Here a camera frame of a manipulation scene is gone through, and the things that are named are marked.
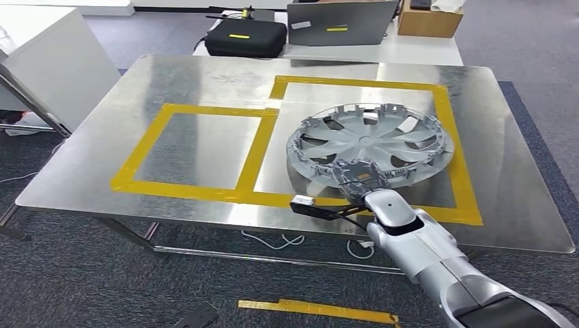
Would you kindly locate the black zip case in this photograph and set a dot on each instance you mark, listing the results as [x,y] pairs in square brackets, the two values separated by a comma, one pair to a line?
[244,45]

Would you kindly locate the small black item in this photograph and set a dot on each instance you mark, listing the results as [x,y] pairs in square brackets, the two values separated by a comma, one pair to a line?
[420,3]

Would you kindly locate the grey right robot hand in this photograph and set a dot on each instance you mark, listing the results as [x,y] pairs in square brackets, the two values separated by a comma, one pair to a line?
[359,179]

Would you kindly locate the yellow floor tape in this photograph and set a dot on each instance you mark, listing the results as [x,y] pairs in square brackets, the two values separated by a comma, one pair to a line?
[316,310]

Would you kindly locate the white cloth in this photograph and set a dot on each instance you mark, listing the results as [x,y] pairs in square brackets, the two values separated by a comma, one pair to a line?
[448,5]

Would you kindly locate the grey laptop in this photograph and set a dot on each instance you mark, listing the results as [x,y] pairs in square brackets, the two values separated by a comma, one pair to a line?
[343,18]

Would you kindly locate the black robot foot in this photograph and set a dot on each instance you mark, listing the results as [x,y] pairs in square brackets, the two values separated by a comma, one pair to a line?
[196,316]

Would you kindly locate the steel workbench table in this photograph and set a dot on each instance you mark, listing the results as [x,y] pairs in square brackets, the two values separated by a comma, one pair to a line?
[203,77]

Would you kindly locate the white plastic bag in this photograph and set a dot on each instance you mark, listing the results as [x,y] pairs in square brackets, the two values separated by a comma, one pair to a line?
[31,124]

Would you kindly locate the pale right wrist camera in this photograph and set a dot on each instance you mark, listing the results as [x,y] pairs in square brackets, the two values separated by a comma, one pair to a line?
[303,200]

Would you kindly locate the silver plastic wheel hubcap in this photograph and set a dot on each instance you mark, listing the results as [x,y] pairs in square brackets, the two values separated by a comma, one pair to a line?
[375,145]

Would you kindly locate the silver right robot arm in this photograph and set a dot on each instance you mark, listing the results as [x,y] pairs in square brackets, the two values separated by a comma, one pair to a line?
[420,244]

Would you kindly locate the white cabinet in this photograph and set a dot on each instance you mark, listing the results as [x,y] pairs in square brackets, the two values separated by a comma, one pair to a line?
[59,59]

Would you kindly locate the dark bag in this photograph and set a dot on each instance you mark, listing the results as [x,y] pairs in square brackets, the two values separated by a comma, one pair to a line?
[9,117]

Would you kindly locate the black yellow handheld tool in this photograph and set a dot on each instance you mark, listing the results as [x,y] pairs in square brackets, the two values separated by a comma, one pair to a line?
[246,12]

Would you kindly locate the brown cardboard box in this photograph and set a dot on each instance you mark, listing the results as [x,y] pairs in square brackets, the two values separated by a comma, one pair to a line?
[425,25]

